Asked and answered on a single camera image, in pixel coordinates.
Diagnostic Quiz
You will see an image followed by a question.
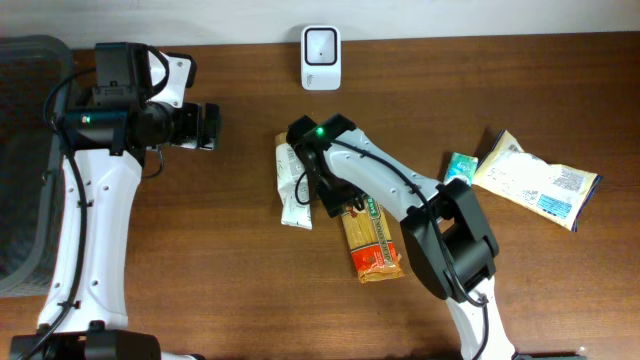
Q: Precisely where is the orange pasta package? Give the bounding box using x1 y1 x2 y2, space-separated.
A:
341 197 404 284

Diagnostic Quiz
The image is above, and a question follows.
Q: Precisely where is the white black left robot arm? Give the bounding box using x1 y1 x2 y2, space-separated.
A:
9 42 221 359

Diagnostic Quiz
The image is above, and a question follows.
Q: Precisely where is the teal tissue pack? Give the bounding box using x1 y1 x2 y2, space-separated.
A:
443 152 479 186

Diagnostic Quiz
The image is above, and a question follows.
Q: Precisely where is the grey plastic mesh basket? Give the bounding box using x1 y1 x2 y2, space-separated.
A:
1 35 73 298

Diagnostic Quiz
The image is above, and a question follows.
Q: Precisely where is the white barcode scanner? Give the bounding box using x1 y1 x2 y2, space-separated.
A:
300 25 342 91

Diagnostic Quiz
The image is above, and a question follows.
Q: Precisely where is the yellow chip bag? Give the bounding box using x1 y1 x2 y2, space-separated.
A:
473 130 602 232

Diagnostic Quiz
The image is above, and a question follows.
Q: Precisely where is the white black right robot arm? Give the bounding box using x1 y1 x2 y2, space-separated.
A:
286 114 517 359

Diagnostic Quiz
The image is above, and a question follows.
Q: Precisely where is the white tube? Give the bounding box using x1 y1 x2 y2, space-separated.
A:
275 132 312 230

